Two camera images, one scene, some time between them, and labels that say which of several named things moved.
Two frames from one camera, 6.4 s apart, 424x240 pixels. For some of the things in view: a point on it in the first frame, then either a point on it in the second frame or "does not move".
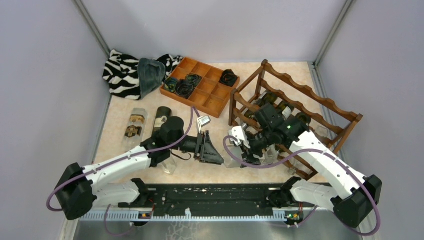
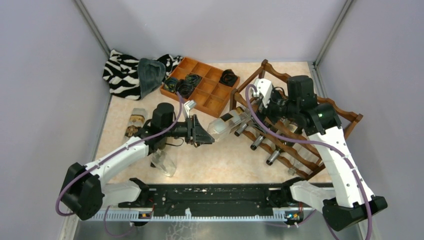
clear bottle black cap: [269, 156] → [221, 127]
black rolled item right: [228, 77] does not move
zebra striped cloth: [120, 73] does not move
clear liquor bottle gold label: [135, 131] does not move
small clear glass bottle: [168, 166] does not move
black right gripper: [248, 157] → [264, 112]
